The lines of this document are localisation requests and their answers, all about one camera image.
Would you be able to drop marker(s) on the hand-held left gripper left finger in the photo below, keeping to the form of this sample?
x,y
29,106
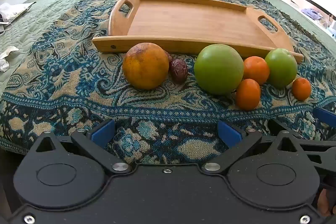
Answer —
x,y
102,134

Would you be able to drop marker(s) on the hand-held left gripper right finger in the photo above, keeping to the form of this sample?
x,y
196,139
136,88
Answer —
x,y
229,134

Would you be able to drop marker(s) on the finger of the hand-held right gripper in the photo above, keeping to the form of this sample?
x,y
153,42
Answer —
x,y
325,114
286,129

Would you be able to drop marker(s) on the small tangerine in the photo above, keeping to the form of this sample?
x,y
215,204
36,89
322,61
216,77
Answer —
x,y
248,95
301,88
257,69

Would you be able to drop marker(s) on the large orange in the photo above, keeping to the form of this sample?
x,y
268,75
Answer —
x,y
145,66

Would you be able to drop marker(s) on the red date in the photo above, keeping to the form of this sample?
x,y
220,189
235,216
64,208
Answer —
x,y
179,70

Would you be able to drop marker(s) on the person's right hand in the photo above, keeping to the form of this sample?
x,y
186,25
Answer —
x,y
326,203

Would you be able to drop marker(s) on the blue paisley throw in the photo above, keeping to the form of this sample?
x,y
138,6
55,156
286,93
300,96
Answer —
x,y
78,87

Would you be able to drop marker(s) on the small green apple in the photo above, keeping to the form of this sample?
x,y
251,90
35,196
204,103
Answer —
x,y
281,67

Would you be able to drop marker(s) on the large green apple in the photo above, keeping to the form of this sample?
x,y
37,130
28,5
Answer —
x,y
219,69

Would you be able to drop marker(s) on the pale blue cloth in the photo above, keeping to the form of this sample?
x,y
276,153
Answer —
x,y
311,13

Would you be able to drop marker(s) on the crumpled white paper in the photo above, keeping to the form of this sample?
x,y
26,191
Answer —
x,y
6,57

